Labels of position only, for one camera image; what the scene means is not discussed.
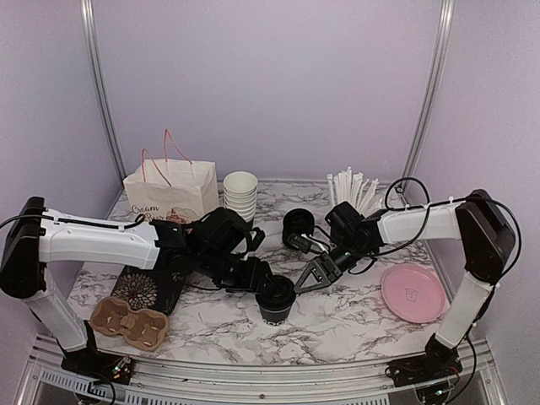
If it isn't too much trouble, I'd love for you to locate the pink plastic plate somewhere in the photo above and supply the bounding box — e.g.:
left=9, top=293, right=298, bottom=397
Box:
left=381, top=264, right=447, bottom=324

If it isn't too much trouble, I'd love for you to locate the black takeout coffee cup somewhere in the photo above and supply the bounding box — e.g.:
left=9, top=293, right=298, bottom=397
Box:
left=259, top=304, right=292, bottom=326

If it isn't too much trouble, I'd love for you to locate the black coffee cup lid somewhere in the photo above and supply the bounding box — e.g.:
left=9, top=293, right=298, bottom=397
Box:
left=256, top=275, right=296, bottom=311

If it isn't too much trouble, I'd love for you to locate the aluminium table edge rail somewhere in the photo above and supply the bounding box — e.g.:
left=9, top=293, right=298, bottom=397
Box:
left=16, top=341, right=507, bottom=405

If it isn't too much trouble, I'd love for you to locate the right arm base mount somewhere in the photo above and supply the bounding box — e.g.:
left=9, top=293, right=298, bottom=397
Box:
left=385, top=334, right=463, bottom=387

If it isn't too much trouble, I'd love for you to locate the brown cardboard cup carrier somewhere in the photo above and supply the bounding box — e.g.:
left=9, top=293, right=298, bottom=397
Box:
left=89, top=297, right=170, bottom=352

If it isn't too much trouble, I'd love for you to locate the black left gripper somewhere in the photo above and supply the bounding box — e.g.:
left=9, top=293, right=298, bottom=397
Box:
left=197, top=247, right=278, bottom=294

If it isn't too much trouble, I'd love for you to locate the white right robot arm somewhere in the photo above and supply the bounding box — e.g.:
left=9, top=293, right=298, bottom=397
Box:
left=294, top=189, right=521, bottom=378

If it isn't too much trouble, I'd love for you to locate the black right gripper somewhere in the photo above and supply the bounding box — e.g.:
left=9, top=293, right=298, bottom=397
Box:
left=294, top=238, right=372, bottom=294

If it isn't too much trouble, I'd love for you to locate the right aluminium frame post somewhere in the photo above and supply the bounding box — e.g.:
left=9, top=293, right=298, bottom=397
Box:
left=401, top=0, right=456, bottom=177

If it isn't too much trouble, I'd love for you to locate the black floral tray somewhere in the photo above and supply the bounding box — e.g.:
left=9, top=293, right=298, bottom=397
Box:
left=111, top=266, right=186, bottom=316

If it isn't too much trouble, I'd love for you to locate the stack of paper cups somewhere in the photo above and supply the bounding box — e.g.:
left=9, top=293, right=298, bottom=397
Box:
left=223, top=171, right=258, bottom=222

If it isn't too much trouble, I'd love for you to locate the stack of black lids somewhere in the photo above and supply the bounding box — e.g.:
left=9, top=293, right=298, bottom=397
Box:
left=282, top=208, right=315, bottom=251

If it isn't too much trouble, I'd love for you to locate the aluminium frame post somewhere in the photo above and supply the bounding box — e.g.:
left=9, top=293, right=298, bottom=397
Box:
left=401, top=0, right=456, bottom=177
left=80, top=0, right=127, bottom=182

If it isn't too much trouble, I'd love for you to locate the left aluminium frame post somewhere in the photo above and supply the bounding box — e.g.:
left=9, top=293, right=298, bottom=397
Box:
left=80, top=0, right=127, bottom=182

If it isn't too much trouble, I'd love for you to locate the white paper takeout bag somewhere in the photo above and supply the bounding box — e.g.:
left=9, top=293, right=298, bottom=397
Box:
left=123, top=130, right=219, bottom=224

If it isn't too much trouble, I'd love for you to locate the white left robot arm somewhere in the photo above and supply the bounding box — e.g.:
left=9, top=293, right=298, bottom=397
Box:
left=1, top=197, right=275, bottom=375

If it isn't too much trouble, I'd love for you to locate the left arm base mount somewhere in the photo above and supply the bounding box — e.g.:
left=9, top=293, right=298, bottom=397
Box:
left=60, top=321, right=135, bottom=386

